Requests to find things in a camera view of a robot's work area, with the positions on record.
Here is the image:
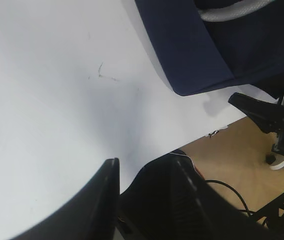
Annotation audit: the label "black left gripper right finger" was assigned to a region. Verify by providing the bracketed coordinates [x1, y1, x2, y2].
[118, 153, 284, 240]

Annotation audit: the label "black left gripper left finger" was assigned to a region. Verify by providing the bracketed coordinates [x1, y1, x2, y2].
[15, 158, 119, 240]

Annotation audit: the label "navy blue lunch bag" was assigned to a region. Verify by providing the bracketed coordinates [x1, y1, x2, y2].
[136, 0, 284, 96]

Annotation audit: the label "black floor cables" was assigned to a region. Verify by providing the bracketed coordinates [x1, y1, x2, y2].
[204, 179, 257, 217]

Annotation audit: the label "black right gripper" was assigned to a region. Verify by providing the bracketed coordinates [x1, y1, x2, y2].
[228, 79, 284, 155]

